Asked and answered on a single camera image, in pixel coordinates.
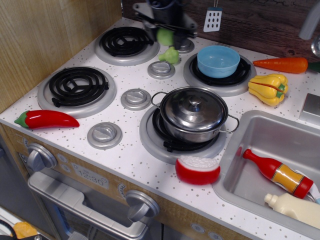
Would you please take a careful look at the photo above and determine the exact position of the silver stovetop knob front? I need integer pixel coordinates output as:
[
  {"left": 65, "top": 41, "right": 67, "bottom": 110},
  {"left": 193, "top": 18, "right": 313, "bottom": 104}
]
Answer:
[{"left": 87, "top": 122, "right": 123, "bottom": 150}]

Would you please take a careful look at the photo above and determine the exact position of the silver oven knob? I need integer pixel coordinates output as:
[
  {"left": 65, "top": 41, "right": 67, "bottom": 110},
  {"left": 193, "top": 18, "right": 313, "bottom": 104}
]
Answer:
[
  {"left": 125, "top": 190, "right": 160, "bottom": 222},
  {"left": 26, "top": 142, "right": 58, "bottom": 172}
]

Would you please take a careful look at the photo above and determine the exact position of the green toy pear bottom half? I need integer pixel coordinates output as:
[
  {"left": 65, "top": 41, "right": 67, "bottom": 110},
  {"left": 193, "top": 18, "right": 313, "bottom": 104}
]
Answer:
[{"left": 156, "top": 28, "right": 174, "bottom": 46}]

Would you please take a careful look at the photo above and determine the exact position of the front right black burner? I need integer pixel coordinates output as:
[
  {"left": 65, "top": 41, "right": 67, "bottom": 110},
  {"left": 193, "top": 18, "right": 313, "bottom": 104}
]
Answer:
[{"left": 139, "top": 106, "right": 227, "bottom": 165}]

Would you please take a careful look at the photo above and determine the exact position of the orange toy carrot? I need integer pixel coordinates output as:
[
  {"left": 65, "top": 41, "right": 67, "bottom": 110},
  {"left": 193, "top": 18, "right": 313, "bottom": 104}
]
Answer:
[{"left": 253, "top": 57, "right": 320, "bottom": 74}]

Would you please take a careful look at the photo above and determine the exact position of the light blue plastic bowl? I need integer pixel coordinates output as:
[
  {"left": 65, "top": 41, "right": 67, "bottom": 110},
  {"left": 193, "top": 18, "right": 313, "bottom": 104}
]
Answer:
[{"left": 197, "top": 45, "right": 241, "bottom": 79}]

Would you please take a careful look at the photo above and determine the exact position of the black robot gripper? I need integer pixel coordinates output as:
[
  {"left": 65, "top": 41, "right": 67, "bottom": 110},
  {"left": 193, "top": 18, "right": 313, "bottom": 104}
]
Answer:
[{"left": 132, "top": 0, "right": 198, "bottom": 50}]

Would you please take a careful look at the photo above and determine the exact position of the silver toy faucet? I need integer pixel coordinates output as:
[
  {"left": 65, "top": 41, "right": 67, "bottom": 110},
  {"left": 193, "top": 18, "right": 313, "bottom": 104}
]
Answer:
[{"left": 298, "top": 0, "right": 320, "bottom": 58}]

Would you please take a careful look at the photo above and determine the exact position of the cream toy mayonnaise bottle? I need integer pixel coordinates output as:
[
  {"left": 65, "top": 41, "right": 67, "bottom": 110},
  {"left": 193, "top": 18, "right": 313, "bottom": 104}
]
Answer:
[{"left": 264, "top": 193, "right": 320, "bottom": 228}]

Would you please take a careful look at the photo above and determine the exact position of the silver toy sink basin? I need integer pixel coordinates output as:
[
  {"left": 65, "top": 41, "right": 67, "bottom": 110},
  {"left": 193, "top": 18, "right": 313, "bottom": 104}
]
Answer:
[{"left": 213, "top": 110, "right": 320, "bottom": 240}]

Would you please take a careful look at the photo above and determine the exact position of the yellow toy bell pepper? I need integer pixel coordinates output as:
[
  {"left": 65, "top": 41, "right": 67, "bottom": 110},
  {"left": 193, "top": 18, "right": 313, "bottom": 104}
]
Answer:
[{"left": 248, "top": 73, "right": 289, "bottom": 107}]

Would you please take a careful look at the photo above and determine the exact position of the oven digital clock display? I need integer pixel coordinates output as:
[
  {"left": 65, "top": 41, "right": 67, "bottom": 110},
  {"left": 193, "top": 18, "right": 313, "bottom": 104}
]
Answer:
[{"left": 71, "top": 163, "right": 109, "bottom": 190}]

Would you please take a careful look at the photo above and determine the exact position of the back right black burner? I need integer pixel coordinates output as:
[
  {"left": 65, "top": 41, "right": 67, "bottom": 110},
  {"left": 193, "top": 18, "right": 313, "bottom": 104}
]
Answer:
[{"left": 183, "top": 54, "right": 257, "bottom": 97}]

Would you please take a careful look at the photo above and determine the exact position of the silver stovetop knob back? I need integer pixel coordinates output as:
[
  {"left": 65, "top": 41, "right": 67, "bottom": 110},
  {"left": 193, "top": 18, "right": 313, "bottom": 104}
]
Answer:
[{"left": 172, "top": 38, "right": 195, "bottom": 54}]

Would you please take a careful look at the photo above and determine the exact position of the left silver oven knob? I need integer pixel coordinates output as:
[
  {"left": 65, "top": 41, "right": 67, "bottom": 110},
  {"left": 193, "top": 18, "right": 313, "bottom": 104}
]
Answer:
[{"left": 26, "top": 142, "right": 58, "bottom": 172}]

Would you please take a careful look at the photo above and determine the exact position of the red bowl of rice toy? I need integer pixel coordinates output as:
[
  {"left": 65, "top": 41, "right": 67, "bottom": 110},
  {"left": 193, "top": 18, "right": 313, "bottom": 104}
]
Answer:
[{"left": 175, "top": 155, "right": 221, "bottom": 185}]

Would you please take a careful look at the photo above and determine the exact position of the hanging white slotted spatula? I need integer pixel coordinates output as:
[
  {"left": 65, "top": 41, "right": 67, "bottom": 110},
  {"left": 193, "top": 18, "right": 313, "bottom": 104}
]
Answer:
[{"left": 203, "top": 0, "right": 223, "bottom": 33}]

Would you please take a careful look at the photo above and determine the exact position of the green toy pear top half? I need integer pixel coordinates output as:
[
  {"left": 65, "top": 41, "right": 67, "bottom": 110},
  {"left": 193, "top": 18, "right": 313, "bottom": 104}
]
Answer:
[{"left": 158, "top": 46, "right": 180, "bottom": 64}]

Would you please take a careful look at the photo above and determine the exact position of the silver faucet base block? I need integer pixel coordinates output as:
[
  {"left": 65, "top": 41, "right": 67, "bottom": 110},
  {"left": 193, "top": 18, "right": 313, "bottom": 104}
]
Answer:
[{"left": 299, "top": 93, "right": 320, "bottom": 126}]

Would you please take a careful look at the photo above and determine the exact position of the right silver oven knob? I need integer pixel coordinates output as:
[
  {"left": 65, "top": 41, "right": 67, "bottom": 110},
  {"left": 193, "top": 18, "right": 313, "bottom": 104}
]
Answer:
[{"left": 125, "top": 190, "right": 160, "bottom": 222}]

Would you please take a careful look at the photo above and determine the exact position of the green toy pear half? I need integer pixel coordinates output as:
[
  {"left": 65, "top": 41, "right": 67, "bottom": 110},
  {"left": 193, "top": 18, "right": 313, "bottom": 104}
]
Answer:
[
  {"left": 158, "top": 46, "right": 180, "bottom": 64},
  {"left": 156, "top": 28, "right": 174, "bottom": 46}
]

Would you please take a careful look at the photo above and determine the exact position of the steel pot with lid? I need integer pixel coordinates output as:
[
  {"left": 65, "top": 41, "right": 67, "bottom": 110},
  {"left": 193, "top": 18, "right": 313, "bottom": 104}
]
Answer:
[{"left": 151, "top": 86, "right": 240, "bottom": 143}]

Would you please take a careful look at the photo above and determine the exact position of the silver stovetop knob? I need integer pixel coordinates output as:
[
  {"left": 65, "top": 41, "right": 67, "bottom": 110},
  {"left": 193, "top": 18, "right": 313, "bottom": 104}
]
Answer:
[
  {"left": 120, "top": 88, "right": 151, "bottom": 111},
  {"left": 147, "top": 61, "right": 176, "bottom": 80},
  {"left": 172, "top": 38, "right": 195, "bottom": 54},
  {"left": 87, "top": 122, "right": 123, "bottom": 150}
]

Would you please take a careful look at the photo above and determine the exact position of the red toy chili pepper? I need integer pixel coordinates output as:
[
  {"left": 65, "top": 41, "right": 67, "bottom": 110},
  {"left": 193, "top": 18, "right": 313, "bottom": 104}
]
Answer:
[{"left": 14, "top": 110, "right": 80, "bottom": 130}]

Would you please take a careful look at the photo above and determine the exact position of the black burner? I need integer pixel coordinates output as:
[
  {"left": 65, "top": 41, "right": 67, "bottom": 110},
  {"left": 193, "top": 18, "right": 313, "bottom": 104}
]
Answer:
[
  {"left": 37, "top": 66, "right": 117, "bottom": 119},
  {"left": 94, "top": 26, "right": 160, "bottom": 67},
  {"left": 183, "top": 54, "right": 257, "bottom": 97},
  {"left": 139, "top": 106, "right": 227, "bottom": 165}
]

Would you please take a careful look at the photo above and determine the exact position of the front left black burner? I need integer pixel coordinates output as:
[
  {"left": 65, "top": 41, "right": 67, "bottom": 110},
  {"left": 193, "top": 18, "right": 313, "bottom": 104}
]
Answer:
[{"left": 37, "top": 66, "right": 117, "bottom": 119}]

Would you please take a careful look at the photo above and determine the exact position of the red toy ketchup bottle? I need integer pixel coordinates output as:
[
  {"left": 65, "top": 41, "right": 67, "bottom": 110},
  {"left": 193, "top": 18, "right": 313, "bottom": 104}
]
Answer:
[{"left": 242, "top": 149, "right": 314, "bottom": 199}]

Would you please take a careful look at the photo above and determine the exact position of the silver oven door handle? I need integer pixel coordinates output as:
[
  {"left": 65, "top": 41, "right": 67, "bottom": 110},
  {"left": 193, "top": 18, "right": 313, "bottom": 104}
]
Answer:
[{"left": 28, "top": 172, "right": 152, "bottom": 240}]

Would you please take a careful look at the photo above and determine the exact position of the back left black burner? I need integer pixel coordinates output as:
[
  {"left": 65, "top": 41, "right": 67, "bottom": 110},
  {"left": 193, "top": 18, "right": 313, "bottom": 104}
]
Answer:
[{"left": 94, "top": 26, "right": 160, "bottom": 67}]

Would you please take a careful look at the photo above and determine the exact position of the yellow object bottom left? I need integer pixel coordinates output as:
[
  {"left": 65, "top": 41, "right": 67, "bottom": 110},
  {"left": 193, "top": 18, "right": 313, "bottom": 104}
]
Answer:
[{"left": 12, "top": 221, "right": 38, "bottom": 240}]

